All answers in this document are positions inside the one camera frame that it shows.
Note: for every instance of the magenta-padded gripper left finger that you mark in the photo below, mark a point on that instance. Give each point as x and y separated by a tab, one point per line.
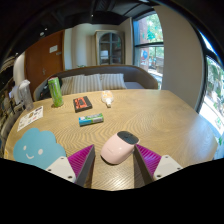
60	167

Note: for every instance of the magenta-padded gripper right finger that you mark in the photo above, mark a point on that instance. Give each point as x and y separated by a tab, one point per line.
166	165

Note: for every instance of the pink computer mouse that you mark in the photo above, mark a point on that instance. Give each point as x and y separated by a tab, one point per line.
116	150

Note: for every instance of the blue cloud-shaped mouse pad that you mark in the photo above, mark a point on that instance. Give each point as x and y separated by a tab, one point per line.
36	148

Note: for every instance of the green and blue small pack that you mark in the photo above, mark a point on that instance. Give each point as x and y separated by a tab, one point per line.
91	119

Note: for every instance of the white printed paper sheet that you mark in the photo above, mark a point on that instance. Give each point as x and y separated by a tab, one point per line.
30	118

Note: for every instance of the black box with red print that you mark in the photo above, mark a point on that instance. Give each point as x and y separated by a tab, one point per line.
82	104

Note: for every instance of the green drink can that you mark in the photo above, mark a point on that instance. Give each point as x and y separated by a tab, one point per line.
55	93

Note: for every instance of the black-framed window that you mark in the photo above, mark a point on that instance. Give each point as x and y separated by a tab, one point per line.
148	43
213	100

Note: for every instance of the striped cushion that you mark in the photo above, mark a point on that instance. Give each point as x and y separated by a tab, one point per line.
83	84
113	81

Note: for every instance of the grey curved sofa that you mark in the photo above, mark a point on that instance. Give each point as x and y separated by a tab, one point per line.
136	75

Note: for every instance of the brown wooden door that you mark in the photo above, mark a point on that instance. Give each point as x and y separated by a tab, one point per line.
41	65

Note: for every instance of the white door sign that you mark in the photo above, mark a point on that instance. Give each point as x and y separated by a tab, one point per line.
53	49

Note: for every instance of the arched glass-door cabinet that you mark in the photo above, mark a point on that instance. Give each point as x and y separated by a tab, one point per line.
110	48

